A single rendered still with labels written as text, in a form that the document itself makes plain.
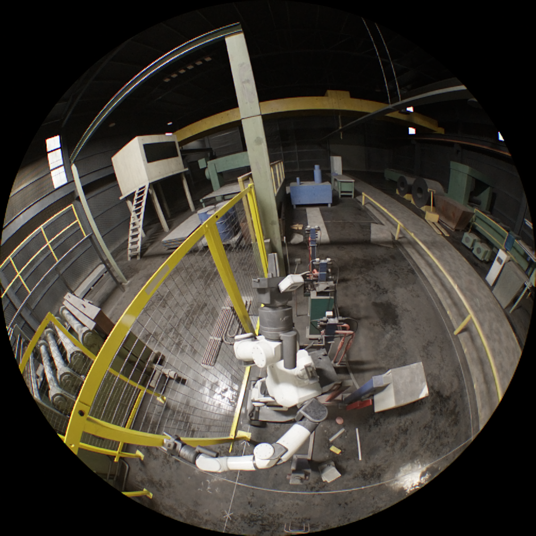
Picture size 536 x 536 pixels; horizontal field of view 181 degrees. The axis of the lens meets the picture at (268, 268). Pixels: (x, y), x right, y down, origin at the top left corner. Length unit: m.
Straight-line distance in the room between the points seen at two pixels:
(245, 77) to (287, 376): 2.74
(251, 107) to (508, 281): 5.99
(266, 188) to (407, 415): 3.32
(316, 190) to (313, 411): 6.52
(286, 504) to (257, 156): 3.94
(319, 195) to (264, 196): 4.69
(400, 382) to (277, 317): 1.14
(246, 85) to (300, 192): 5.07
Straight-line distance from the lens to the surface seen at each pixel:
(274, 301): 0.40
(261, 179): 2.19
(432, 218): 7.73
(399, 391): 1.36
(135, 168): 9.10
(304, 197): 6.73
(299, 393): 0.81
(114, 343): 0.63
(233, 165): 10.78
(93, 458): 3.29
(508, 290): 5.49
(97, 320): 2.33
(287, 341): 0.41
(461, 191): 9.98
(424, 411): 2.67
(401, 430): 2.47
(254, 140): 2.19
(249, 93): 2.35
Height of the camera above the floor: 2.13
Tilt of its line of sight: 37 degrees down
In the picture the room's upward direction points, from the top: 11 degrees counter-clockwise
